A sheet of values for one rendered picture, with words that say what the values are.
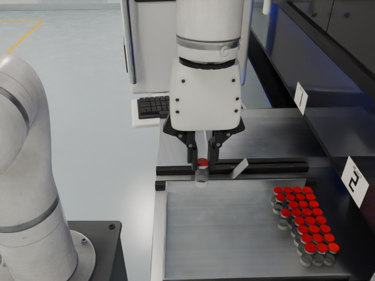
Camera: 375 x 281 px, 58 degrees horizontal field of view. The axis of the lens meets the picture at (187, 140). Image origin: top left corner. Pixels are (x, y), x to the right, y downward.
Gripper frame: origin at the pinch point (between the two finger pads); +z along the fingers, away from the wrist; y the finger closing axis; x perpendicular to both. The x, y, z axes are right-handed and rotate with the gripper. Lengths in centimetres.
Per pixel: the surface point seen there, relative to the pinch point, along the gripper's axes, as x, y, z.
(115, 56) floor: -348, 53, 82
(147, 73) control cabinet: -89, 10, 16
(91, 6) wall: -557, 108, 58
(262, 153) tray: -34.5, -22.4, 22.0
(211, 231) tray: -8.6, -4.0, 25.0
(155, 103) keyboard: -77, 7, 24
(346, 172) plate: -8.6, -30.9, 10.6
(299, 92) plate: -41, -33, 6
